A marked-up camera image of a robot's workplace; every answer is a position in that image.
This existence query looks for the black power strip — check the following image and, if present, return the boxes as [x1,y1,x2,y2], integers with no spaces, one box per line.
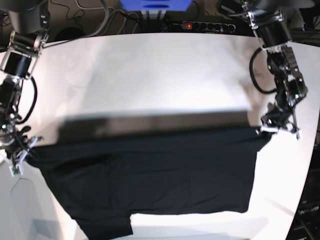
[173,21,236,34]

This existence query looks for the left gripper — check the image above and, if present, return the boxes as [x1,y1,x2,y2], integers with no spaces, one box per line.
[259,102,300,134]

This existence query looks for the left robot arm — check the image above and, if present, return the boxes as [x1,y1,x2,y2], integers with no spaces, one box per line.
[240,0,315,136]

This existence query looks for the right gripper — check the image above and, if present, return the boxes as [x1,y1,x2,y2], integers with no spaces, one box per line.
[0,126,43,168]

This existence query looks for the black T-shirt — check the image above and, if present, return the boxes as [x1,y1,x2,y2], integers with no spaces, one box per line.
[27,124,272,240]

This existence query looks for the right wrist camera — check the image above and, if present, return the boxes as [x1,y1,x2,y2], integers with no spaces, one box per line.
[9,164,24,177]

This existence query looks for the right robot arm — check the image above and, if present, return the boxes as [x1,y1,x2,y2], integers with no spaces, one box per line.
[0,0,50,168]

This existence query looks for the blue box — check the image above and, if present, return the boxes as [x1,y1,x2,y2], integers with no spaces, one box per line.
[120,0,193,12]

